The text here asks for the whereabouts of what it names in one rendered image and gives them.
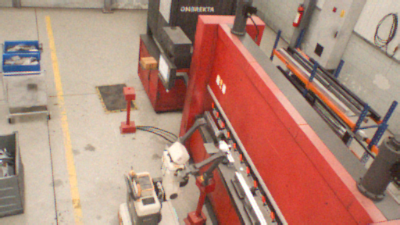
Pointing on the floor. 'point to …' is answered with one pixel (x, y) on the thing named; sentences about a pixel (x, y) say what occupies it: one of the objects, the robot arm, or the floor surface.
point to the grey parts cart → (26, 89)
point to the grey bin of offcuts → (11, 176)
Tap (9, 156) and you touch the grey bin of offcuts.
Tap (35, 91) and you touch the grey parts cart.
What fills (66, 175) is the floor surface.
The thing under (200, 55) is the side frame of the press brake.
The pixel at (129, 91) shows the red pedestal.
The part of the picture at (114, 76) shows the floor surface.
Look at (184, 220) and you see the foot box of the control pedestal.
